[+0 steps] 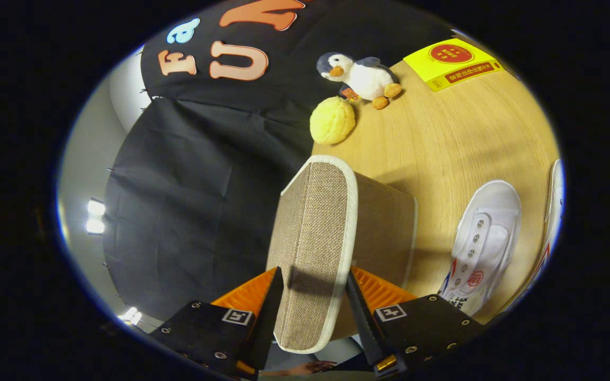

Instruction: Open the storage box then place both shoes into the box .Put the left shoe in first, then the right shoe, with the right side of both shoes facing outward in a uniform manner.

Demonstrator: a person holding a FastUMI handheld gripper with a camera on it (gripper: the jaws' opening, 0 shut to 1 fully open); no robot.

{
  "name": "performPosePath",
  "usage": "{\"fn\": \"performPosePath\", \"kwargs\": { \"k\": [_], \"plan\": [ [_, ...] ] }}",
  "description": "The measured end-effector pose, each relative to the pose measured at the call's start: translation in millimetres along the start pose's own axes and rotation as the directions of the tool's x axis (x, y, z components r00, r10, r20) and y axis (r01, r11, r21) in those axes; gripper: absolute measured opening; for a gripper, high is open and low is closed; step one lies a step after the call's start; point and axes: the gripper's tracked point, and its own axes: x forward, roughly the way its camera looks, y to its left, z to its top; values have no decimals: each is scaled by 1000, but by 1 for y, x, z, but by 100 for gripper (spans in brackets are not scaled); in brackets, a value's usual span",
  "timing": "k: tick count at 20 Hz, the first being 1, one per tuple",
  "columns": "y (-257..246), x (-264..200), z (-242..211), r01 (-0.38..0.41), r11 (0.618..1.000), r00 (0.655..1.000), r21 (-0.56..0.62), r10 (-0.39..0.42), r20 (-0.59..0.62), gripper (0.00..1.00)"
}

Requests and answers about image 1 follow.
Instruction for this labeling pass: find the beige linen storage box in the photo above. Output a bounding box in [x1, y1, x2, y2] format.
[266, 155, 418, 354]

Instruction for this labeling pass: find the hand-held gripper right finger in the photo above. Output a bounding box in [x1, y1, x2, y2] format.
[345, 266, 488, 379]

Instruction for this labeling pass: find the penguin plush toy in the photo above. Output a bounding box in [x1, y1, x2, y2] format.
[316, 52, 402, 110]

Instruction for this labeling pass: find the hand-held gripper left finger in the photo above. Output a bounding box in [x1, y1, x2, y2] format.
[149, 266, 284, 380]

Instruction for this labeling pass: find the yellow book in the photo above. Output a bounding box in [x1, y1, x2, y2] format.
[403, 38, 505, 93]

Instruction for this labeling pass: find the yellow bun plush toy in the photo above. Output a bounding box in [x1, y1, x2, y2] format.
[309, 96, 356, 145]

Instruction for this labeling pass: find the white canvas shoe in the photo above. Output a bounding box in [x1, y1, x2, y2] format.
[506, 159, 565, 313]
[437, 180, 522, 316]

